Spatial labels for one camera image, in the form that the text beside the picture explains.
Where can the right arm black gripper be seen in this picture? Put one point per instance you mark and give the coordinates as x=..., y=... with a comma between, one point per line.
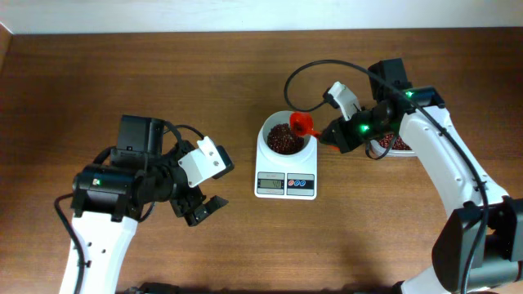
x=344, y=142

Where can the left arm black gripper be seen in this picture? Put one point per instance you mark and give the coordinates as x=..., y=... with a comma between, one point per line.
x=195, y=216

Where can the red plastic measuring scoop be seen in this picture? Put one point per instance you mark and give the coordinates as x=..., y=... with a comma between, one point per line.
x=301, y=126

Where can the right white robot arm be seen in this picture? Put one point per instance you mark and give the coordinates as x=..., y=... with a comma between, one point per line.
x=480, y=247

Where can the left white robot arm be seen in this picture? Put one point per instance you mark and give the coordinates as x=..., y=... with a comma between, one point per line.
x=151, y=163

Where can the white digital kitchen scale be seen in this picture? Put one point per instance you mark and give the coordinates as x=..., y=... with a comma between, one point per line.
x=281, y=176

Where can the red beans in container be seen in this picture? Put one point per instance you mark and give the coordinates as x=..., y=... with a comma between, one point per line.
x=397, y=144

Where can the clear plastic bean container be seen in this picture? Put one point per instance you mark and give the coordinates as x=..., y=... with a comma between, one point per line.
x=378, y=151

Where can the red beans in bowl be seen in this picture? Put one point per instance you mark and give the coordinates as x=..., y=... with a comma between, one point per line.
x=282, y=140

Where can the white round bowl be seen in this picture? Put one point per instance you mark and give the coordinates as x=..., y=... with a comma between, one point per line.
x=275, y=119

